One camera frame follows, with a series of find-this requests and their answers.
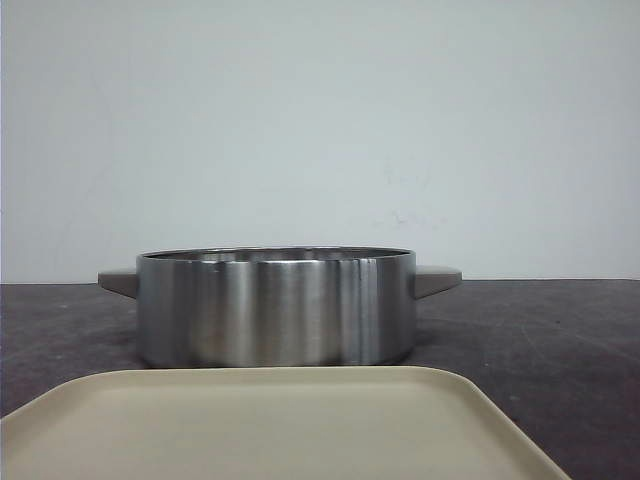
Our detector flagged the steel steamer pot grey handles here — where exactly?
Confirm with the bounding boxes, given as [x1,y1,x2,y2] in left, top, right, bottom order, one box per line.
[98,246,462,368]

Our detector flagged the cream plastic tray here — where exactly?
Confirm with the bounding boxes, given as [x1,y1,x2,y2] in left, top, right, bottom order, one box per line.
[1,366,564,479]

